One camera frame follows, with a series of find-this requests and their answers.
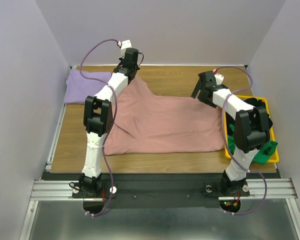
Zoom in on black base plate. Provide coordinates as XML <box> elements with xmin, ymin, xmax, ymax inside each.
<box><xmin>41</xmin><ymin>172</ymin><xmax>251</xmax><ymax>210</ymax></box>

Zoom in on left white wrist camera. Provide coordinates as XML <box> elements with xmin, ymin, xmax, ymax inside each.
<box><xmin>117</xmin><ymin>39</ymin><xmax>132</xmax><ymax>58</ymax></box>

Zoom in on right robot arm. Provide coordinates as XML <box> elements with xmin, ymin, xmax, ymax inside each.
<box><xmin>191</xmin><ymin>70</ymin><xmax>271</xmax><ymax>197</ymax></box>

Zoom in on yellow plastic bin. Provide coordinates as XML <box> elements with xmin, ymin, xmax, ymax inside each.
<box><xmin>224</xmin><ymin>95</ymin><xmax>279</xmax><ymax>165</ymax></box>

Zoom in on left silver knob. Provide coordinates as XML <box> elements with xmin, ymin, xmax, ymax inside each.
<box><xmin>109</xmin><ymin>186</ymin><xmax>117</xmax><ymax>194</ymax></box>

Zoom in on green t-shirt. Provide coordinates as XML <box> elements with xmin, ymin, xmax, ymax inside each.
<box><xmin>224</xmin><ymin>126</ymin><xmax>280</xmax><ymax>165</ymax></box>

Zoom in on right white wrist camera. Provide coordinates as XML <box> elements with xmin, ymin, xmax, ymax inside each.
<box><xmin>213</xmin><ymin>69</ymin><xmax>225</xmax><ymax>85</ymax></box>

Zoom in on pink t-shirt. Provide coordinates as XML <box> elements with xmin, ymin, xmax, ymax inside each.
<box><xmin>105</xmin><ymin>76</ymin><xmax>224</xmax><ymax>156</ymax></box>

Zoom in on silver knob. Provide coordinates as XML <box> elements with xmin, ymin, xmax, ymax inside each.
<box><xmin>205</xmin><ymin>185</ymin><xmax>213</xmax><ymax>194</ymax></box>
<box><xmin>109</xmin><ymin>186</ymin><xmax>117</xmax><ymax>194</ymax></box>

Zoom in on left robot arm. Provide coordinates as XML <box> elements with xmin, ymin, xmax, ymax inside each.
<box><xmin>78</xmin><ymin>47</ymin><xmax>140</xmax><ymax>197</ymax></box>

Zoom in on black t-shirt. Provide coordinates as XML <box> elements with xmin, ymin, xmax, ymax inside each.
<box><xmin>225</xmin><ymin>97</ymin><xmax>273</xmax><ymax>137</ymax></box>

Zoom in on folded purple t-shirt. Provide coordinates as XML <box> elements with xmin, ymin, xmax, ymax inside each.
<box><xmin>63</xmin><ymin>68</ymin><xmax>112</xmax><ymax>104</ymax></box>

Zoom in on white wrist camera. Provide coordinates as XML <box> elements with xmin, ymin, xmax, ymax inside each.
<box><xmin>117</xmin><ymin>39</ymin><xmax>132</xmax><ymax>58</ymax></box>
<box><xmin>213</xmin><ymin>69</ymin><xmax>225</xmax><ymax>85</ymax></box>

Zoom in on right silver knob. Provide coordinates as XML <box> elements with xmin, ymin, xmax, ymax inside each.
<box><xmin>205</xmin><ymin>185</ymin><xmax>213</xmax><ymax>194</ymax></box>

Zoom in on electronics board with leds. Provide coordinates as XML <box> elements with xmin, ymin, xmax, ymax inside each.
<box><xmin>219</xmin><ymin>195</ymin><xmax>241</xmax><ymax>213</ymax></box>

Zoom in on aluminium frame rail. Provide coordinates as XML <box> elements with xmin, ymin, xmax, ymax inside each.
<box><xmin>18</xmin><ymin>66</ymin><xmax>77</xmax><ymax>240</ymax></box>

